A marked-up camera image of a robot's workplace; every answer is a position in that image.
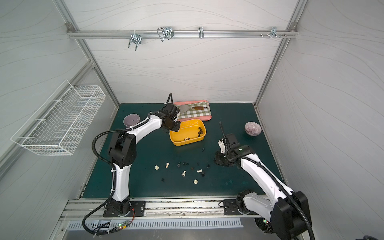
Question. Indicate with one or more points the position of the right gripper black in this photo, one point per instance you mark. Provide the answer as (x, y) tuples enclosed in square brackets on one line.
[(222, 159)]

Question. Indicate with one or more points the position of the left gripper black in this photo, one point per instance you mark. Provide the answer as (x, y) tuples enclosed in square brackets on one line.
[(173, 124)]

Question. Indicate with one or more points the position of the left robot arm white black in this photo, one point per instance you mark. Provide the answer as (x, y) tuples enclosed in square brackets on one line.
[(122, 154)]

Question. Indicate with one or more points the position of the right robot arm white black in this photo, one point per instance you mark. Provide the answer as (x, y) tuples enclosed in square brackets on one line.
[(283, 212)]

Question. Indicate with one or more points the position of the yellow plastic storage box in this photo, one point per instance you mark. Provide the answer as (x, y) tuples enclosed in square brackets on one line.
[(188, 129)]

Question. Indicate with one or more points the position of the pink patterned bowl right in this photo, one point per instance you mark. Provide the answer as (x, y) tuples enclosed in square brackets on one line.
[(253, 129)]

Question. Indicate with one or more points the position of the green checkered cloth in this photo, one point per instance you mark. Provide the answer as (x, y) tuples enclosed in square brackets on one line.
[(196, 113)]

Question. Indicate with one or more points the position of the pink tray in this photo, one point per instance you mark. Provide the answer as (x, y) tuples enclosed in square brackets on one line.
[(206, 118)]

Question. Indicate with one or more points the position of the purple bowl left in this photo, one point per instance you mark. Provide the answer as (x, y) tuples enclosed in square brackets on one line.
[(131, 120)]

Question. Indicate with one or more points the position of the metal u-bolt clamp left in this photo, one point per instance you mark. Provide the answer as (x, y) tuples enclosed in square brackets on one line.
[(135, 40)]

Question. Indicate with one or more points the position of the metal u-bolt clamp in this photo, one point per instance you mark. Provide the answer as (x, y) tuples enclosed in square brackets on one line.
[(165, 33), (135, 40)]

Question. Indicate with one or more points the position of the metal u-bolt clamp middle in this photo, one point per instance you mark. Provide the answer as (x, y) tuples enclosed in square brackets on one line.
[(165, 33)]

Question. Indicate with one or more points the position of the metal hook clamp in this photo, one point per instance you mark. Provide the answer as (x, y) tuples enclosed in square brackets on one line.
[(201, 32)]

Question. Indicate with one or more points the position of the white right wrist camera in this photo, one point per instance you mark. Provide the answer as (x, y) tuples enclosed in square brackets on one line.
[(222, 146)]

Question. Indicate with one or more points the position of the spatula with wooden handle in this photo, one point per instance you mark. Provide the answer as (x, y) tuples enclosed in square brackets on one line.
[(185, 108)]

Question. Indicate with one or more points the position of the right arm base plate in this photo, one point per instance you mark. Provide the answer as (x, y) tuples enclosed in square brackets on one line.
[(231, 208)]

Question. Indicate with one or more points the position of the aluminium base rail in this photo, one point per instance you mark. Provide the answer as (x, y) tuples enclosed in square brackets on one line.
[(157, 208)]

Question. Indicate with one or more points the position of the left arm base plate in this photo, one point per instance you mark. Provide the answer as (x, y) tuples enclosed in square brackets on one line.
[(116, 209)]

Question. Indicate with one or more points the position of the white wire basket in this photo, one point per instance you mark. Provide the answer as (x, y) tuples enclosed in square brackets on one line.
[(57, 127)]

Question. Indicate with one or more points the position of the aluminium crossbar rail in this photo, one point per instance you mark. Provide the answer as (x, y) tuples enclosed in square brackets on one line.
[(180, 34)]

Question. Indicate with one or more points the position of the metal bracket right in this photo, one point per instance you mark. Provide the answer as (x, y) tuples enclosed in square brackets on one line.
[(273, 34)]

